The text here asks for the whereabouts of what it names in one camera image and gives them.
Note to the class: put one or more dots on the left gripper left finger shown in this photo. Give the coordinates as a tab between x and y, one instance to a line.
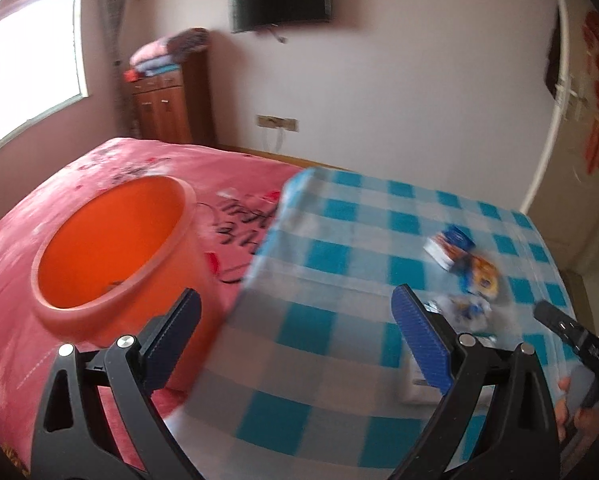
168	338

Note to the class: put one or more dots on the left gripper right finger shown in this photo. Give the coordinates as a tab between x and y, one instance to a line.
428	348

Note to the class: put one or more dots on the orange blue snack packet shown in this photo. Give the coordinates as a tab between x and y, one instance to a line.
480	277

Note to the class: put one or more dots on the blue milk carton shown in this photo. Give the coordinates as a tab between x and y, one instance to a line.
450	248

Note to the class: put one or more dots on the blue white snack wrapper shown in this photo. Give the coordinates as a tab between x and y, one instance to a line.
465	313

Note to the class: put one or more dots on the right hand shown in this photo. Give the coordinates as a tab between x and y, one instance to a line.
585	421

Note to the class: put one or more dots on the orange plastic bucket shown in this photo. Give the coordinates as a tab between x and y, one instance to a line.
122	258

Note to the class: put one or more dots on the blue checkered plastic tablecloth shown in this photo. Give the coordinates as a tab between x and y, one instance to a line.
303	381

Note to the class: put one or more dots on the white door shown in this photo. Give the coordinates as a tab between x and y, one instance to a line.
563	199

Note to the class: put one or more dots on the brown wooden cabinet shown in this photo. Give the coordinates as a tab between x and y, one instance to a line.
176	106

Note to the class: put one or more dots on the folded blankets stack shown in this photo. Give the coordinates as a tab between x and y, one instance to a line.
169	50

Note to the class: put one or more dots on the window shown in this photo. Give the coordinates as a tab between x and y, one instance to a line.
41	62

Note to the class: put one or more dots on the grey checkered curtain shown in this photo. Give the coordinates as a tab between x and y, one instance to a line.
112	14

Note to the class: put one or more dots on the wall power outlet strip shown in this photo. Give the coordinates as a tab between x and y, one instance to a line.
274	122

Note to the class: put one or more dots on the metal door handle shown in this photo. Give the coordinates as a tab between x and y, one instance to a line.
571	99

